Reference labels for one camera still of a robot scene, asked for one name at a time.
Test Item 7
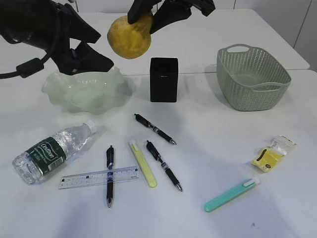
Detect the transparent plastic ruler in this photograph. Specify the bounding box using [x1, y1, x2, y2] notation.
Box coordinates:
[59, 166, 139, 189]

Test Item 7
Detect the green plastic woven basket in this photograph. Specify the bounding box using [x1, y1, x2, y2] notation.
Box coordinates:
[216, 44, 291, 112]

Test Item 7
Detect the green glass wavy plate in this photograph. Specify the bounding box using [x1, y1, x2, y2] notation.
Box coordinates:
[42, 67, 132, 115]

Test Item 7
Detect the yellow pear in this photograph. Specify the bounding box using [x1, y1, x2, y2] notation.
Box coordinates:
[107, 12, 154, 60]

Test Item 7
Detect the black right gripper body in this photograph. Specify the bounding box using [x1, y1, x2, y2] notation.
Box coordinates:
[158, 0, 215, 17]

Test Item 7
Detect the black pen on ruler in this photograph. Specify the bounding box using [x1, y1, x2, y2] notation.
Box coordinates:
[106, 145, 114, 208]

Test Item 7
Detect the black pen middle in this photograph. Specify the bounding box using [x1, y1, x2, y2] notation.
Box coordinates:
[146, 140, 183, 192]

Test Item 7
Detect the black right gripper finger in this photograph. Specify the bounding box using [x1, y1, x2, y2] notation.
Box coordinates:
[127, 0, 160, 24]
[150, 0, 192, 34]

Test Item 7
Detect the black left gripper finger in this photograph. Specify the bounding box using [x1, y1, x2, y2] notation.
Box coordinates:
[51, 41, 114, 75]
[66, 11, 101, 44]

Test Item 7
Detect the crumpled yellow white wrapper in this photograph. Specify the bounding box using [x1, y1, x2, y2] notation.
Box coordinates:
[250, 135, 297, 173]

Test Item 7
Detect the teal utility knife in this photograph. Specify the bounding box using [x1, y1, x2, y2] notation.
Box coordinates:
[204, 177, 261, 212]

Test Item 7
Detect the yellow utility knife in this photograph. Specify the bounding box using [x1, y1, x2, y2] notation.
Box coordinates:
[129, 141, 157, 188]

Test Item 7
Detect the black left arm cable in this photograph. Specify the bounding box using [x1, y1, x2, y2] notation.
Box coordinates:
[0, 4, 65, 79]

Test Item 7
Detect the black pen upper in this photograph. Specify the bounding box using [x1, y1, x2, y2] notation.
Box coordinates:
[134, 114, 177, 145]

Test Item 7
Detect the black square pen holder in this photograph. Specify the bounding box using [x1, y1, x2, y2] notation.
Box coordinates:
[150, 58, 178, 103]

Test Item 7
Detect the clear plastic water bottle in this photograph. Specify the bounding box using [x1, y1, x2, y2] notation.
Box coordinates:
[12, 120, 98, 184]

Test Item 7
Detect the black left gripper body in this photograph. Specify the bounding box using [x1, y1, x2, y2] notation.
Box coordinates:
[0, 0, 74, 52]

